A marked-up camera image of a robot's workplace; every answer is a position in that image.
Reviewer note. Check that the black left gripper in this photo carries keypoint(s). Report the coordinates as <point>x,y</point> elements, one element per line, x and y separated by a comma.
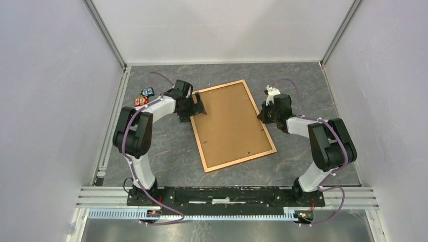
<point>198,108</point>

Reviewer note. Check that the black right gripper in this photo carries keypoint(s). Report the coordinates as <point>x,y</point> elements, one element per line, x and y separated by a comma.
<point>262,115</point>

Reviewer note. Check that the wooden picture frame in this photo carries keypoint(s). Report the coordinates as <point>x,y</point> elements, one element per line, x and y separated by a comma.
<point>207,163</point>

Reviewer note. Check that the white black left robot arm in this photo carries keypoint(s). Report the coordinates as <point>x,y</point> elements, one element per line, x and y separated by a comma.
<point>133,132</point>

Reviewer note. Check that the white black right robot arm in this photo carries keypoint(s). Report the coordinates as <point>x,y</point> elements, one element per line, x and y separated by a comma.
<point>330,143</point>

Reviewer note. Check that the blue toy block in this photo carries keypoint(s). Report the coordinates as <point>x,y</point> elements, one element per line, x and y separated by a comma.
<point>147,92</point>

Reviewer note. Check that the red toy block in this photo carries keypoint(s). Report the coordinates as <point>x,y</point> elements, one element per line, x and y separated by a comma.
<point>141,101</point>

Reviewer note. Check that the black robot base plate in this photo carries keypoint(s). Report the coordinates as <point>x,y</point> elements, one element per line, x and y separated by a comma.
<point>223,200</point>

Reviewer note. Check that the aluminium toothed rail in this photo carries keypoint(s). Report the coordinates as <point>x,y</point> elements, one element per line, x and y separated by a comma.
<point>154,215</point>

